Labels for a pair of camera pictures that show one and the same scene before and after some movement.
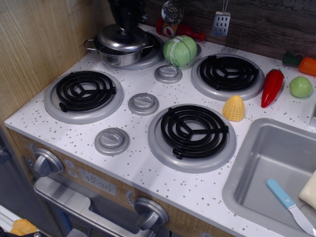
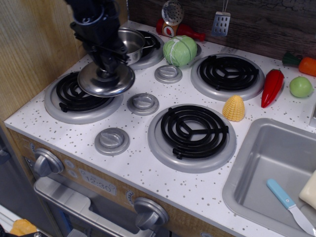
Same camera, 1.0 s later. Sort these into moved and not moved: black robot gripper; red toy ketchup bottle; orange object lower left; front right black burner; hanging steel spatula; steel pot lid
Moved: steel pot lid; black robot gripper
Not moved: red toy ketchup bottle; front right black burner; hanging steel spatula; orange object lower left
